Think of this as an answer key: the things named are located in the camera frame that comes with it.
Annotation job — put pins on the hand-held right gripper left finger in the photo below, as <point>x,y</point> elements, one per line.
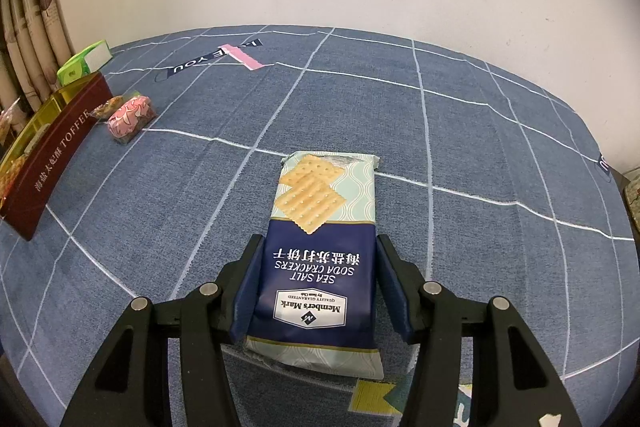
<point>245,292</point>

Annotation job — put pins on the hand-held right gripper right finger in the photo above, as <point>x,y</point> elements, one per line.
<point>397,292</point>

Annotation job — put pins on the blue soda cracker packet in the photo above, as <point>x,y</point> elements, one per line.
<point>322,227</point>

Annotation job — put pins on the red and gold tin box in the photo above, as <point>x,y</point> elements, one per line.
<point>60,142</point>

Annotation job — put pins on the blue checked tablecloth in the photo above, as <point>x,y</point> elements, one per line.
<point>450,157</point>

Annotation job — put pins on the pink patterned snack packet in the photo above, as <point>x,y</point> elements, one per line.
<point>130,117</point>

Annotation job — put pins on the small brown wrapped candy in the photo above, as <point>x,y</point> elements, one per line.
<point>102,109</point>

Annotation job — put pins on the green carton box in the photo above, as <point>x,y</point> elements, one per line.
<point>82,64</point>

